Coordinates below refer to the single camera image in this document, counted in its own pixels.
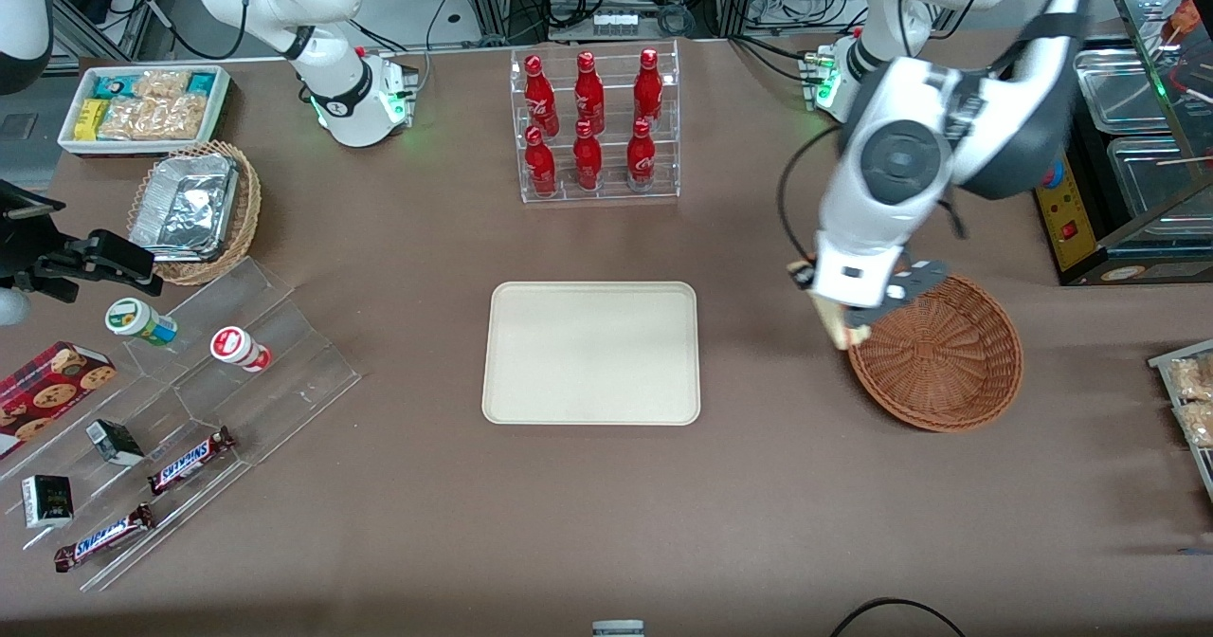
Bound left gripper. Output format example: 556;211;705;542
787;232;950;309

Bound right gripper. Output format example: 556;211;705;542
0;180;164;301

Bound triangle sandwich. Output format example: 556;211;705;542
813;291;871;351

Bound round brown wicker basket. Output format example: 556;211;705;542
846;274;1024;432

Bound light woven wicker basket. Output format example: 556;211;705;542
128;140;263;286

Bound beige plastic tray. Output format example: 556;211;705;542
481;282;701;427

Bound grey bread tray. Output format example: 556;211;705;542
1149;338;1213;505

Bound green lid yogurt cup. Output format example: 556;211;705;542
105;298;179;348

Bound aluminium foil container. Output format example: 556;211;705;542
130;154;240;263

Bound white snack bin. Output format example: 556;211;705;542
57;64;232;157

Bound yellow snack pack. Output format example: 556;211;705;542
74;99;111;142

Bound clear cracker bag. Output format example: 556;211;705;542
133;69;191;100
98;94;210;141

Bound red lid yogurt cup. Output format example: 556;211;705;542
209;326;274;373

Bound red plaid cookie box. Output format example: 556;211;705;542
0;340;118;461

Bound small black box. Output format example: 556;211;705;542
21;474;75;530
85;419;145;467

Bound snickers chocolate bar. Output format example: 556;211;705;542
147;426;238;497
53;502;156;573

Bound clear acrylic stepped display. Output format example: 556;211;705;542
0;256;363;592

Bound black yellow food warmer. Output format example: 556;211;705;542
1031;0;1213;287

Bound red cola bottle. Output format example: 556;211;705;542
626;118;658;191
524;125;558;198
524;55;559;137
572;120;604;191
573;50;606;134
633;47;664;128

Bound clear acrylic bottle rack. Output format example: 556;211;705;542
510;40;681;205

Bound metal warmer pan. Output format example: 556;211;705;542
1073;47;1176;136
1106;135;1213;240

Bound wrapped bread pack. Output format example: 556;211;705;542
1173;400;1213;449
1168;355;1213;403

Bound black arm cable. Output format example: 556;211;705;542
777;125;846;270

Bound black floor cable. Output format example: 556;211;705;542
831;596;969;637

